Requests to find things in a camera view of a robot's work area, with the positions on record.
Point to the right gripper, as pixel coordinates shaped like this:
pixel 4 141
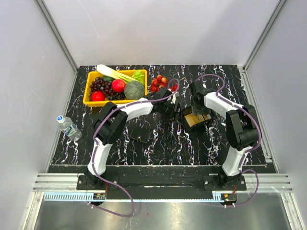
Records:
pixel 195 111

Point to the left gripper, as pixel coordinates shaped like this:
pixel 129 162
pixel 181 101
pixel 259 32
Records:
pixel 169 116

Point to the black card box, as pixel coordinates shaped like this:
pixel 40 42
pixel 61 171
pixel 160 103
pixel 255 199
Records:
pixel 191 122

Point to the black card holder wallet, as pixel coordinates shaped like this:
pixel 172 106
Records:
pixel 140 134

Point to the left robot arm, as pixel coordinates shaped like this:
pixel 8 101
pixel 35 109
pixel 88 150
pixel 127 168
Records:
pixel 112 120

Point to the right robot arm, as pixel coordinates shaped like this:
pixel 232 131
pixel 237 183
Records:
pixel 242 129

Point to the red cherry bunch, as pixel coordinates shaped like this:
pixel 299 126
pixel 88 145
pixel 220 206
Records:
pixel 162 81

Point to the green cantaloupe melon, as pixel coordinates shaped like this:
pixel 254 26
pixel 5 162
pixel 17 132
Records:
pixel 134 90

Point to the green lettuce leaf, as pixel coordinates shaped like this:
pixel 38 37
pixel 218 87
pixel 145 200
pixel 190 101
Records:
pixel 139 76

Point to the red apple upper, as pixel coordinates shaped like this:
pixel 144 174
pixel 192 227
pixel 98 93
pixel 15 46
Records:
pixel 118 85

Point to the red apple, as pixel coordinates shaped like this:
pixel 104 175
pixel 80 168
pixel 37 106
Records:
pixel 118 85
pixel 97 96

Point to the green avocado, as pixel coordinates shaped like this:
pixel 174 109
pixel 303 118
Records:
pixel 108 79

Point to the red apple lower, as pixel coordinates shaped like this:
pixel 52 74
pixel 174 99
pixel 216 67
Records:
pixel 97 96

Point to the purple grape bunch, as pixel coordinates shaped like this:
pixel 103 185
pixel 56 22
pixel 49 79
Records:
pixel 99 85

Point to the white green leek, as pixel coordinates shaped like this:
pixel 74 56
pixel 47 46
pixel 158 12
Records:
pixel 107 71

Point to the yellow plastic basket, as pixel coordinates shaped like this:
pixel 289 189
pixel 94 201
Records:
pixel 91 77

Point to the plastic water bottle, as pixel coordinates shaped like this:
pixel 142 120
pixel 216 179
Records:
pixel 69 129

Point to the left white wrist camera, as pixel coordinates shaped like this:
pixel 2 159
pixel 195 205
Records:
pixel 172 95

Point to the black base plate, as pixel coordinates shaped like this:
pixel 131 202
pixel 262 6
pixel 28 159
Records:
pixel 113 192

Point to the aluminium frame rail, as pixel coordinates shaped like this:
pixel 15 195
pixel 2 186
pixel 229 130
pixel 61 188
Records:
pixel 265 182

